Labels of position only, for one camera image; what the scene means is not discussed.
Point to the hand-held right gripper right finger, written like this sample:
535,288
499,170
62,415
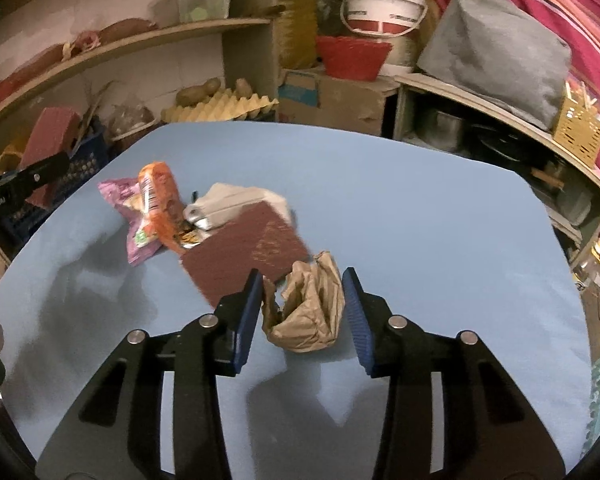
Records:
360,322

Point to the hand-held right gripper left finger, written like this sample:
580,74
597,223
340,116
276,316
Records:
245,322

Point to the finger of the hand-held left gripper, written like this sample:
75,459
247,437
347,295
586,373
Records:
37,176

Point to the maroon scouring pad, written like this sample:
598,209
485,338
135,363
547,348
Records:
240,250
50,130

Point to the brown paper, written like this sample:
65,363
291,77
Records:
305,310

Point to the blue plastic crate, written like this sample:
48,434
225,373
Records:
87,150

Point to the pink snack wrapper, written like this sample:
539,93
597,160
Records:
117,192

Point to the sweet potato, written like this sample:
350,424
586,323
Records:
125,30
30,67

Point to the blue tablecloth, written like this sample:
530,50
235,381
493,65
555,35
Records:
405,220

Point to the orange snack wrapper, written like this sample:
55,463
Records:
155,195

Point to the grey crumpled wrapper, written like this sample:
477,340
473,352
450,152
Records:
230,200

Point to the yellow egg tray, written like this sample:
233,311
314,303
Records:
220,107

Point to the small steel pot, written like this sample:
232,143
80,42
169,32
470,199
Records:
442,130

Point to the cardboard box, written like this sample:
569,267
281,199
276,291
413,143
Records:
340,102

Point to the clear plastic container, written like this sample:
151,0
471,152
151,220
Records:
190,5

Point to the black pan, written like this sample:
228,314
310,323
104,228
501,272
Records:
505,142

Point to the wooden shelf unit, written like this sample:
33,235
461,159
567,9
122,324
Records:
250,60

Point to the low white cabinet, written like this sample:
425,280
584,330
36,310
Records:
525,130

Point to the red plastic basket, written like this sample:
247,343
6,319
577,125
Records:
352,57

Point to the white plastic tub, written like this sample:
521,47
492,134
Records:
402,52

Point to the yellow utensil holder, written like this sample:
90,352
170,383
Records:
577,132

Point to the grey fabric cushion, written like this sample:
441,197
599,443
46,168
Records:
490,55

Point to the yellow oil bottle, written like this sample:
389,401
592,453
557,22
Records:
295,20

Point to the bundle of chopsticks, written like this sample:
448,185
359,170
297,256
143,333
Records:
587,100

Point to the white plastic bucket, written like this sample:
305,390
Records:
380,0

